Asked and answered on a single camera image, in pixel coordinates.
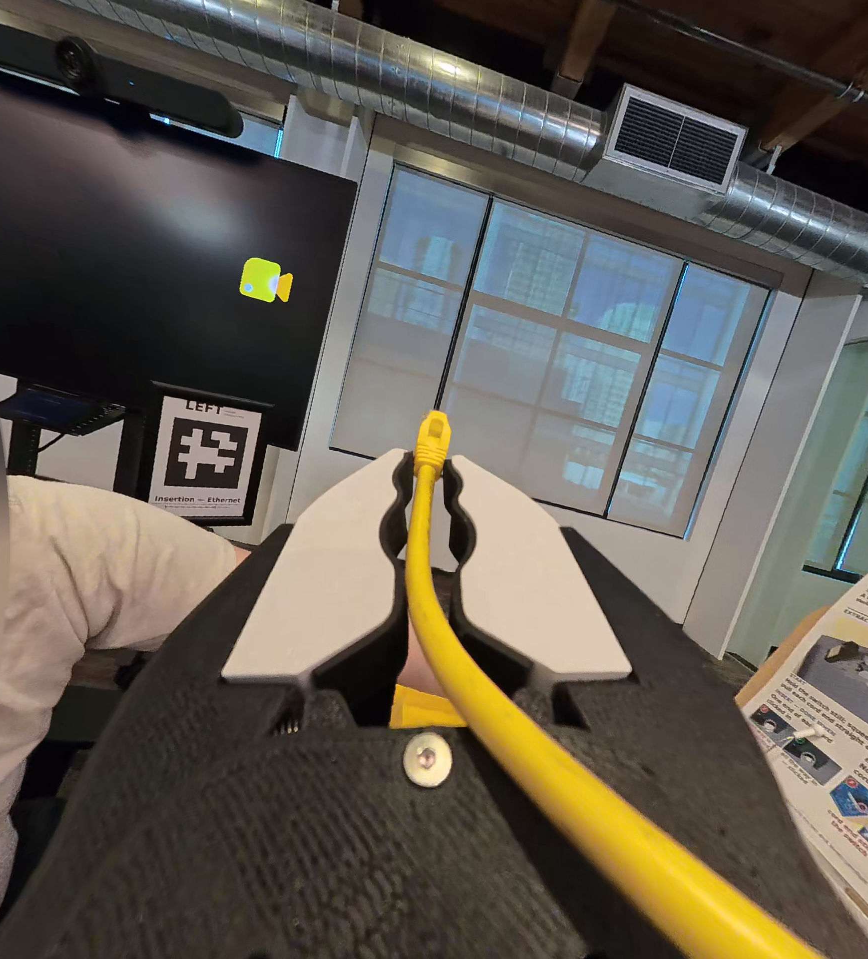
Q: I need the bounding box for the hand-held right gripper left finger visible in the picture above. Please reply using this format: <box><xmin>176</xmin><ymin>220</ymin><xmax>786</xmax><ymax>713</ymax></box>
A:
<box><xmin>220</xmin><ymin>448</ymin><xmax>414</xmax><ymax>728</ymax></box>

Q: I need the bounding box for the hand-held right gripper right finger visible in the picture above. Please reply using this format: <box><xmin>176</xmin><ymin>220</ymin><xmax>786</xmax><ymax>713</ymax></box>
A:
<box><xmin>441</xmin><ymin>453</ymin><xmax>633</xmax><ymax>689</ymax></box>

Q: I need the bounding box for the yellow plastic bin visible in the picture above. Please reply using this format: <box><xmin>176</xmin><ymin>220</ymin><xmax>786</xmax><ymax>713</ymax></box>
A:
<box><xmin>391</xmin><ymin>683</ymin><xmax>468</xmax><ymax>729</ymax></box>

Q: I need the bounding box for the yellow ethernet cable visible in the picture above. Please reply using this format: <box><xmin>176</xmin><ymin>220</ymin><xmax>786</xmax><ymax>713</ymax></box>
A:
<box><xmin>404</xmin><ymin>410</ymin><xmax>828</xmax><ymax>959</ymax></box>

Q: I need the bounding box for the person's left forearm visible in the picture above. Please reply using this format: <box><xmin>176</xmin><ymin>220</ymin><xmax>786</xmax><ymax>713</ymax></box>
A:
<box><xmin>5</xmin><ymin>476</ymin><xmax>246</xmax><ymax>654</ymax></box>

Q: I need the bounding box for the small dark screen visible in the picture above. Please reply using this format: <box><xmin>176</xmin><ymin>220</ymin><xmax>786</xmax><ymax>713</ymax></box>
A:
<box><xmin>0</xmin><ymin>378</ymin><xmax>129</xmax><ymax>439</ymax></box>

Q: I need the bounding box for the black monitor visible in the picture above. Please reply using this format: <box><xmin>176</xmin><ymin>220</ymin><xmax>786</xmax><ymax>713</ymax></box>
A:
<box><xmin>0</xmin><ymin>60</ymin><xmax>360</xmax><ymax>453</ymax></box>

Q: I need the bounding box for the large paned window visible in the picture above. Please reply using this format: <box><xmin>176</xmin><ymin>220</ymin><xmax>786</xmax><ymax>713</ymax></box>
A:
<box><xmin>328</xmin><ymin>161</ymin><xmax>774</xmax><ymax>542</ymax></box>

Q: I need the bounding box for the instruction sign board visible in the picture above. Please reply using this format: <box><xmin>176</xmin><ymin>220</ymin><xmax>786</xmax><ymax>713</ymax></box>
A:
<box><xmin>736</xmin><ymin>539</ymin><xmax>868</xmax><ymax>959</ymax></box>

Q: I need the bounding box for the black webcam bar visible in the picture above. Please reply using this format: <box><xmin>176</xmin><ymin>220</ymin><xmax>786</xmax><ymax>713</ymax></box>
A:
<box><xmin>0</xmin><ymin>11</ymin><xmax>245</xmax><ymax>139</ymax></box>

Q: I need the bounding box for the white air vent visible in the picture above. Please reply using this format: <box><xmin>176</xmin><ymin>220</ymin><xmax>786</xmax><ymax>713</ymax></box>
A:
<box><xmin>602</xmin><ymin>82</ymin><xmax>750</xmax><ymax>197</ymax></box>

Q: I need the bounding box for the silver round duct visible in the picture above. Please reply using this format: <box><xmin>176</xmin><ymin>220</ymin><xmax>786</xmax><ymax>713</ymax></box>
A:
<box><xmin>59</xmin><ymin>0</ymin><xmax>868</xmax><ymax>301</ymax></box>

